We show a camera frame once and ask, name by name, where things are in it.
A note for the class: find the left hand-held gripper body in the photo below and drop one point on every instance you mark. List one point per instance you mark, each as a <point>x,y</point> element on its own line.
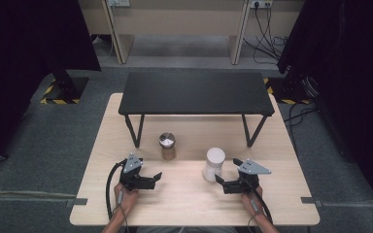
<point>131,165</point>

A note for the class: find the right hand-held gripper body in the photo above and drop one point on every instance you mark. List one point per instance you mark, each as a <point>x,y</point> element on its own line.
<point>249,168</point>

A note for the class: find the white jar with white lid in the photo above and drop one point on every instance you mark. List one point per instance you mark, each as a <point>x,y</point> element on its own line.
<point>214,161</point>

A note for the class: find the glass spice jar metal lid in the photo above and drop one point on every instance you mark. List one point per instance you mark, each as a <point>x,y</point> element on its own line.
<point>167,145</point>

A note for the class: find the black metal rack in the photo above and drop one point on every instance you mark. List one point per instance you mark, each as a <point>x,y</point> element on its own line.
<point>196,93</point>

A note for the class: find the person's right hand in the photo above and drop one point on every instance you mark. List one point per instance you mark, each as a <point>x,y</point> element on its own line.
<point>250,200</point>

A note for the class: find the person's left hand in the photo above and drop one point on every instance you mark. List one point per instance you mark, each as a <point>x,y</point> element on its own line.
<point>127,199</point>

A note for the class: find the person's grey clothing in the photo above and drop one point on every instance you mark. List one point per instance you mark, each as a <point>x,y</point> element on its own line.
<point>187,230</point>

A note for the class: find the black stand base striped tape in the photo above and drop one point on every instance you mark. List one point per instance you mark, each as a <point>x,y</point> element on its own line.
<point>288,92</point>
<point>66,89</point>

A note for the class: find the dark curtain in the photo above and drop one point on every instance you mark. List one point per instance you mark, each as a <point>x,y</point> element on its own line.
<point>353,81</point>
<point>29,64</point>

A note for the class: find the white wall socket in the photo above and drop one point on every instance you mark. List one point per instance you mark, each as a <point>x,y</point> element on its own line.
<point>119,2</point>
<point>260,3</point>

